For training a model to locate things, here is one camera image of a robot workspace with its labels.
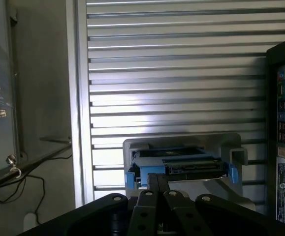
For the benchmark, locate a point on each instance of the aluminium table edge profile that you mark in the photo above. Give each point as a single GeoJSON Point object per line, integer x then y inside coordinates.
{"type": "Point", "coordinates": [82, 98]}

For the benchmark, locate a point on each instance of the white plastic hook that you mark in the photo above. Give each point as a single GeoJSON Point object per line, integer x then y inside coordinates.
{"type": "Point", "coordinates": [18, 172]}

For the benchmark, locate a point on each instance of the silver knurled bolt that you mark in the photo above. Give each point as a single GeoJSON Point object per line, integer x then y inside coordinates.
{"type": "Point", "coordinates": [10, 159]}

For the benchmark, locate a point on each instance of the small white floor object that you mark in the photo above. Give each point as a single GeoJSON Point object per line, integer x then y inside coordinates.
{"type": "Point", "coordinates": [30, 221]}

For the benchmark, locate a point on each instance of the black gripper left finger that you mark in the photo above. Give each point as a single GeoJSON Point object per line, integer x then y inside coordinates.
{"type": "Point", "coordinates": [142, 211]}

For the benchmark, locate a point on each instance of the black disk in blue caddy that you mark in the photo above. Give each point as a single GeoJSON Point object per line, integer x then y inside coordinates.
{"type": "Point", "coordinates": [181, 162]}

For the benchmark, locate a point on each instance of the grey parts rack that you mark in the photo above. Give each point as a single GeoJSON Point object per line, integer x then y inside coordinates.
{"type": "Point", "coordinates": [231, 145]}

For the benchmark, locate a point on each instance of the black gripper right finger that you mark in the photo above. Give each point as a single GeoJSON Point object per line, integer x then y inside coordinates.
{"type": "Point", "coordinates": [181, 214]}

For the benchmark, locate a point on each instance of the dark metal rod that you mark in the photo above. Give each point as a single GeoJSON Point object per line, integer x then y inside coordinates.
{"type": "Point", "coordinates": [34, 163]}

